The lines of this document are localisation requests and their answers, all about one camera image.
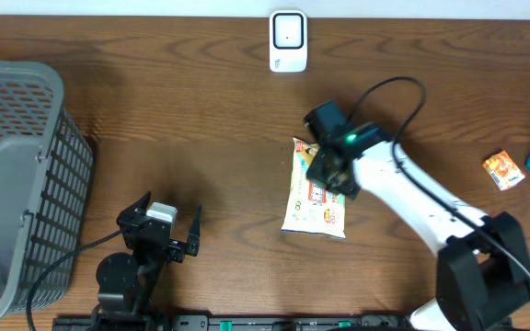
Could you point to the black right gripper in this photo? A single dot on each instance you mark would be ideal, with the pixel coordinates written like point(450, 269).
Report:
point(314, 173)

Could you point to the yellow snack bag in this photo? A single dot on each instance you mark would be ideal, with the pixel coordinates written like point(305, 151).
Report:
point(310, 208)

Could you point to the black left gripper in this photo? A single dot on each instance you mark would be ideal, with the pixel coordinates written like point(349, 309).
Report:
point(125, 216)

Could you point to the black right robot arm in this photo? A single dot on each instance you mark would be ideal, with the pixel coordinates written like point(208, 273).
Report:
point(483, 263)

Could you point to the grey plastic shopping basket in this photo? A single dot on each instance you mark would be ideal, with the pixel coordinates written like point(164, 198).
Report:
point(46, 168)

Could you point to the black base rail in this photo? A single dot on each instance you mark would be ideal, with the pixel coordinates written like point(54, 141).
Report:
point(190, 322)

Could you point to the small orange white carton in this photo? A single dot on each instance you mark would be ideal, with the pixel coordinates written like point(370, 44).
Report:
point(503, 170)

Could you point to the white barcode scanner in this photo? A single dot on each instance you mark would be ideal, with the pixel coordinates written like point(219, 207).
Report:
point(288, 44)

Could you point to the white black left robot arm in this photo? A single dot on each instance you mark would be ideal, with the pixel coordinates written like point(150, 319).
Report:
point(126, 280)

